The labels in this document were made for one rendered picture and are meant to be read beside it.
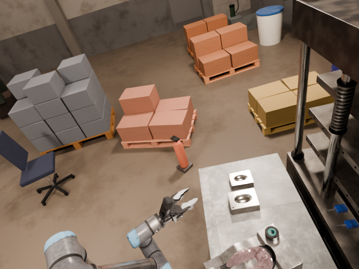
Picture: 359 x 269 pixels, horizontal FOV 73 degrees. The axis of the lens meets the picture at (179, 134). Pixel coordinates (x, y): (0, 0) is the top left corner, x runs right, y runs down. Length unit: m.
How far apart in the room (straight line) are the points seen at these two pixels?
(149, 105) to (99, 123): 0.97
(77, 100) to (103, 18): 5.33
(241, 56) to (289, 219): 3.88
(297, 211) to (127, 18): 8.13
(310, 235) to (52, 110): 3.79
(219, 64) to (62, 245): 4.52
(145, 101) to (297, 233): 2.82
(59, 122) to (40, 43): 5.68
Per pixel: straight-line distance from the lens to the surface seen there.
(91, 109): 4.24
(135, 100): 3.90
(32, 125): 4.60
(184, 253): 2.73
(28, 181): 3.79
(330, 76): 1.81
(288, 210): 1.93
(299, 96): 1.87
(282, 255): 1.65
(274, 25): 6.24
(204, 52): 5.37
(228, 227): 1.86
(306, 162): 2.24
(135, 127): 3.75
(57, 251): 1.05
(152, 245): 1.25
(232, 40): 5.51
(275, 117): 3.54
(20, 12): 9.76
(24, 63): 10.29
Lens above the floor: 2.42
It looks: 38 degrees down
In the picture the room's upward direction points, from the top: 18 degrees counter-clockwise
